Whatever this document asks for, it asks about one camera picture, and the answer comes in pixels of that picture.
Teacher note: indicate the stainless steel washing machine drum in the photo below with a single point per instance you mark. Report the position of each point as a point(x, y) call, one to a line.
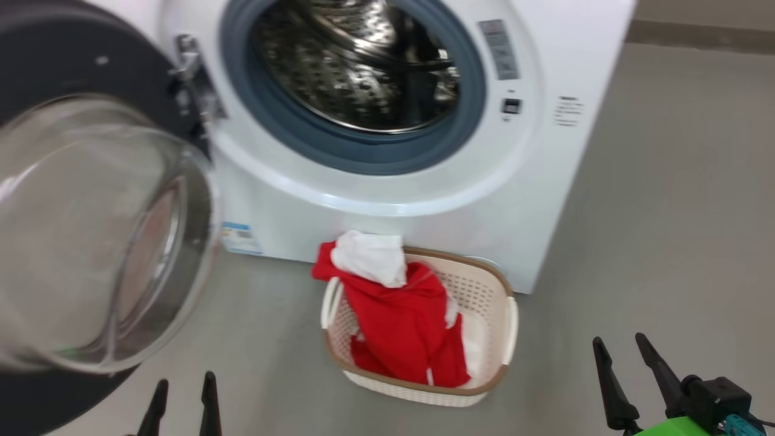
point(339, 72)

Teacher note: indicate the black round glass washer door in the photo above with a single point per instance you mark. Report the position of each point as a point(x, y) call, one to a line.
point(91, 242)

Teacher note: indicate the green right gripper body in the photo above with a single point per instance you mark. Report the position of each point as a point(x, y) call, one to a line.
point(678, 429)

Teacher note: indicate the white front-load washing machine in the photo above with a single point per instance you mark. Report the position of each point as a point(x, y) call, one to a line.
point(545, 181)

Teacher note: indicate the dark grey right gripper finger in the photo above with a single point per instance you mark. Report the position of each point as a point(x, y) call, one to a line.
point(614, 399)
point(663, 378)

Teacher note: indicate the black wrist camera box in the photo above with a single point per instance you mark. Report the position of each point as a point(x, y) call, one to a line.
point(717, 399)

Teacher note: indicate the metal door hinge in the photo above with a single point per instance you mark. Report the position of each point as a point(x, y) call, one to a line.
point(194, 72)

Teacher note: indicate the red and white garment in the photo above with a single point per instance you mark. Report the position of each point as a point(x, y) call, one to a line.
point(405, 327)

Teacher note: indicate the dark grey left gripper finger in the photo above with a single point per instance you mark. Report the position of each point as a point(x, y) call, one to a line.
point(210, 412)
point(152, 415)

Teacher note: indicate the grey warning sticker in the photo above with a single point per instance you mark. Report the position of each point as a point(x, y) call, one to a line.
point(499, 48)

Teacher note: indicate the cream laundry basket brown rim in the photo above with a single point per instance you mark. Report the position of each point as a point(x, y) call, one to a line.
point(490, 315)

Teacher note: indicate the blue energy label sticker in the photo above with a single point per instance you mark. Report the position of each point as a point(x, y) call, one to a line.
point(241, 238)

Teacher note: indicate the round drain filter cover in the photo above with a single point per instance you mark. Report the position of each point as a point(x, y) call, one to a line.
point(484, 262)

